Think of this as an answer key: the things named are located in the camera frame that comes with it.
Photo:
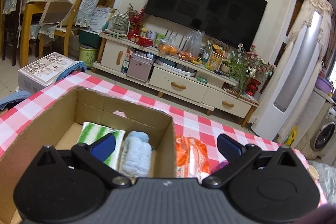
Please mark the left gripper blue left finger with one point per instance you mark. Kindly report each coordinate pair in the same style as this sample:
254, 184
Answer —
103, 147

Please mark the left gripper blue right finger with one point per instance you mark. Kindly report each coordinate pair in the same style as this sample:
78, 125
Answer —
229, 148

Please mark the green striped sponge cloth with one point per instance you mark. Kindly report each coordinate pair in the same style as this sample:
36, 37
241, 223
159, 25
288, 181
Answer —
91, 132

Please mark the magenta yarn ball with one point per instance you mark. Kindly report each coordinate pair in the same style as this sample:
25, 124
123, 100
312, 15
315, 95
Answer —
220, 166

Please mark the light blue fluffy towel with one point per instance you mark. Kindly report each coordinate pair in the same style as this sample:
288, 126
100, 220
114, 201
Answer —
135, 160

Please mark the orange white plastic package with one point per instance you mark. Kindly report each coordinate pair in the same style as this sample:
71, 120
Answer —
192, 159

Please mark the cardboard box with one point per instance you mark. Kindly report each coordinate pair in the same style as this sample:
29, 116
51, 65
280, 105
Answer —
83, 116

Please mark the white floor air conditioner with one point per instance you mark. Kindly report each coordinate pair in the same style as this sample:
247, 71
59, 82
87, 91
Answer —
290, 87

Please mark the potted flower plant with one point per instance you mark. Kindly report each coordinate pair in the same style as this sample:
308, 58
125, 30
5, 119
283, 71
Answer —
246, 65

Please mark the cream TV cabinet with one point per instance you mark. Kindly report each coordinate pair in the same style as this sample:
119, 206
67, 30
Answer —
181, 79

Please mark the paper cup with green print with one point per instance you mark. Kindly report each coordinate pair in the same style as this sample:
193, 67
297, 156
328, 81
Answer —
313, 172

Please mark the pink small appliance box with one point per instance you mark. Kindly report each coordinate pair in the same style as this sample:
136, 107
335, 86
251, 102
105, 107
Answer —
140, 67

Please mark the red white checkered tablecloth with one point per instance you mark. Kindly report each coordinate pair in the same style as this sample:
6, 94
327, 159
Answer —
185, 123

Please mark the small framed picture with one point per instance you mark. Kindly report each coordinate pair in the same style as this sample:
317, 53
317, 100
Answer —
215, 61

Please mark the front load washing machine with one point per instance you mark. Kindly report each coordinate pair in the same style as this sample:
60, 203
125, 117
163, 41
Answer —
324, 137

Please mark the green waste bin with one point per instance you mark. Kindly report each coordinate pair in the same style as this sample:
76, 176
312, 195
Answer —
87, 55

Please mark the white printed storage box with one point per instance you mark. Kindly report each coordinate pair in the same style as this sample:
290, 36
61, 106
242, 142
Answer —
43, 72

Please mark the bag of oranges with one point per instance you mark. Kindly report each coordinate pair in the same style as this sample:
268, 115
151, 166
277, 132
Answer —
189, 52

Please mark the purple plastic basin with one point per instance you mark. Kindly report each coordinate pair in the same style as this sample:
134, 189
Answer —
323, 85

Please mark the red gift box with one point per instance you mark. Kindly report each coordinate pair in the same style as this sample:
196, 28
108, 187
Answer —
140, 40

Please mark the red berry bouquet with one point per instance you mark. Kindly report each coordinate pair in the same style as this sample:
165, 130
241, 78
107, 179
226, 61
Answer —
136, 18

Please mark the wooden dining chair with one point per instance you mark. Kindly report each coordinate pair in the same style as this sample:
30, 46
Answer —
64, 18

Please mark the black flat screen television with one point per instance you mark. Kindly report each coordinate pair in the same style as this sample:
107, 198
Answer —
233, 22

